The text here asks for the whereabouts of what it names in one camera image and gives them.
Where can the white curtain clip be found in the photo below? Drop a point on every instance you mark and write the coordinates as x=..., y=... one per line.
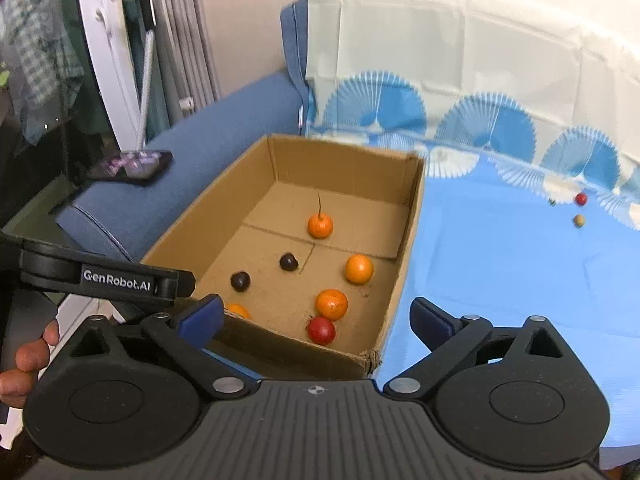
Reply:
x=186, y=104

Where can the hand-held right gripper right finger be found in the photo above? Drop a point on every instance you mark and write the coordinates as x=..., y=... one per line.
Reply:
x=430, y=317

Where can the blue upholstered bed frame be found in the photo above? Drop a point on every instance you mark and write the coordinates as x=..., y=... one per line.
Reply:
x=220, y=120

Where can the orange tangerine with long stem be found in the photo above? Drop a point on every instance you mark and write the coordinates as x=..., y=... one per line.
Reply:
x=320, y=226

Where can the tan round fruit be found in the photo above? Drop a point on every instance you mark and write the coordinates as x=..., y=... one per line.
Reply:
x=579, y=220

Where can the red round fruit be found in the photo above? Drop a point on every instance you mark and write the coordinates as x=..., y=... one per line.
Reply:
x=321, y=330
x=580, y=199

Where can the white framed glass door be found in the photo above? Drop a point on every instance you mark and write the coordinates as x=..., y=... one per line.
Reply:
x=50, y=85

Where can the black smartphone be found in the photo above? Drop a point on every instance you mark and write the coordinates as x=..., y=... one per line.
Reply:
x=132, y=165

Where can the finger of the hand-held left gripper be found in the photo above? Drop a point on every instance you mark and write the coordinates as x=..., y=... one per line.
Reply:
x=177, y=284

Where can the brown cardboard box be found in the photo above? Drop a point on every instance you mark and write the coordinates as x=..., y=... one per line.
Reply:
x=280, y=220

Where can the dark purple plum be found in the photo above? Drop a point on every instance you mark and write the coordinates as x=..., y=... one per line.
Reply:
x=240, y=281
x=288, y=262

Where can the person's left hand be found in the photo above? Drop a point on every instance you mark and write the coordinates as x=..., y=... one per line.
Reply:
x=27, y=360

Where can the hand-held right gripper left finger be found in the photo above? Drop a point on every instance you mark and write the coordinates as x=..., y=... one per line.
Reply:
x=202, y=317

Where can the blue fan-print bedsheet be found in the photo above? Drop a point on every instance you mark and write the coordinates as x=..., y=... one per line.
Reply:
x=500, y=270

